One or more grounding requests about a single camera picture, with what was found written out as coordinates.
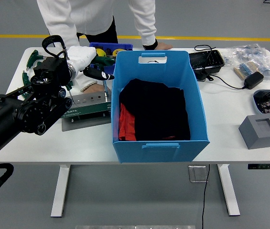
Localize green grey hex key stand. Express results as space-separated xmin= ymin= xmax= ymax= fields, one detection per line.
xmin=60 ymin=94 xmax=112 ymax=119

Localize black cloth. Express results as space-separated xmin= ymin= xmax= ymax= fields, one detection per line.
xmin=119 ymin=78 xmax=192 ymax=142

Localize red cloth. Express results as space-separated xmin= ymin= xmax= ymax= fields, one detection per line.
xmin=118 ymin=103 xmax=137 ymax=142

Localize large green T-handle hex key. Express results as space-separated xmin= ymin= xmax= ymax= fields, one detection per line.
xmin=89 ymin=55 xmax=116 ymax=99

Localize large blue plastic box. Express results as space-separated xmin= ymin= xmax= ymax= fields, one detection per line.
xmin=110 ymin=50 xmax=211 ymax=164

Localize clear bags of components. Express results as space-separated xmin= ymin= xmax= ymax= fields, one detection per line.
xmin=222 ymin=43 xmax=270 ymax=83

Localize grey cube box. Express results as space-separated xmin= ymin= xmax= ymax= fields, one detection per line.
xmin=238 ymin=114 xmax=270 ymax=150

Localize black hanging cable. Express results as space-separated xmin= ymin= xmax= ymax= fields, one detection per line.
xmin=201 ymin=164 xmax=211 ymax=229

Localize metal floor socket cover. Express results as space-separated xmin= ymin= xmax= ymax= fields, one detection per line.
xmin=188 ymin=165 xmax=209 ymax=183

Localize black power adapter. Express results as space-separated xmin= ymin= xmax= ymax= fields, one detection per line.
xmin=244 ymin=71 xmax=264 ymax=90

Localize person's left hand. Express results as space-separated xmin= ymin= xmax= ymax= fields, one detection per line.
xmin=153 ymin=42 xmax=173 ymax=51

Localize black plastic tray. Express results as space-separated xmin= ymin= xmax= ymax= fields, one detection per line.
xmin=188 ymin=50 xmax=226 ymax=82

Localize yellow tape measure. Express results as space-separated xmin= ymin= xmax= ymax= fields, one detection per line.
xmin=112 ymin=48 xmax=126 ymax=57

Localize small blue parts bin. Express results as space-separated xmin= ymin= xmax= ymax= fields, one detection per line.
xmin=88 ymin=42 xmax=134 ymax=74

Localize person's right hand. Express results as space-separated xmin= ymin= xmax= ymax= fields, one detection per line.
xmin=84 ymin=83 xmax=107 ymax=95

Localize black wristband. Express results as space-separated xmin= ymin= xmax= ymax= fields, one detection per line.
xmin=142 ymin=39 xmax=159 ymax=51

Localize white table leg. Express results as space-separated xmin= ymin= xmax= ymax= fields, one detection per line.
xmin=217 ymin=164 xmax=241 ymax=217
xmin=50 ymin=164 xmax=71 ymax=218

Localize taped resistor strip bundle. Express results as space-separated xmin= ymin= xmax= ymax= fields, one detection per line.
xmin=233 ymin=61 xmax=261 ymax=80

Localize black adapter cord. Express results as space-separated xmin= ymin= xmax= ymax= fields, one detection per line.
xmin=194 ymin=44 xmax=247 ymax=90

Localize black table control panel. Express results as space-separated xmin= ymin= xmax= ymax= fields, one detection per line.
xmin=248 ymin=163 xmax=270 ymax=170

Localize beaded bracelet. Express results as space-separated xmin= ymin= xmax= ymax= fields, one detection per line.
xmin=80 ymin=80 xmax=98 ymax=93

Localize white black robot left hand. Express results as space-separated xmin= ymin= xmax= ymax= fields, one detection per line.
xmin=67 ymin=45 xmax=115 ymax=81

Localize person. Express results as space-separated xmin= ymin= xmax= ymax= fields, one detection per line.
xmin=36 ymin=0 xmax=173 ymax=95

